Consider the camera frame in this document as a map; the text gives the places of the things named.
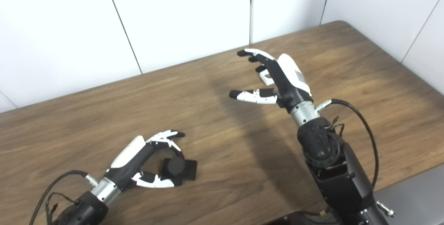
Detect dark rounded robot body part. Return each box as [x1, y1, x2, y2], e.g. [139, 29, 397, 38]
[265, 210, 333, 225]

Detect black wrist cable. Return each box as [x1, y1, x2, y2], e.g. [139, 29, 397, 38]
[315, 99, 396, 218]
[28, 170, 99, 225]

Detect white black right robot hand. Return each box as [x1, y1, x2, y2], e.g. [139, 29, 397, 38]
[229, 48, 314, 113]

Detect thin left wrist wires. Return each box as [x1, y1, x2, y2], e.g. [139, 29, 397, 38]
[45, 192, 80, 225]

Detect thin wrist wires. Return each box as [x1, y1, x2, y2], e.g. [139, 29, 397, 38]
[326, 116, 345, 132]
[45, 192, 80, 225]

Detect black peg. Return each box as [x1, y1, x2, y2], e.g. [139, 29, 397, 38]
[160, 157, 198, 181]

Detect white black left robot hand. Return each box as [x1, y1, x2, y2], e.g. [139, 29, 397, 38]
[104, 130, 186, 192]

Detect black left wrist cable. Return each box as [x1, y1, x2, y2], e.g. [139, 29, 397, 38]
[28, 170, 99, 225]

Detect white square piece with hole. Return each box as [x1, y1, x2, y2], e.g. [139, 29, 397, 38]
[259, 69, 276, 87]

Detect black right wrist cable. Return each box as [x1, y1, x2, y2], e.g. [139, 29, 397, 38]
[315, 99, 396, 218]

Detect thin right wrist wires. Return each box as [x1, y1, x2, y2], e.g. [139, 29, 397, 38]
[326, 116, 345, 132]

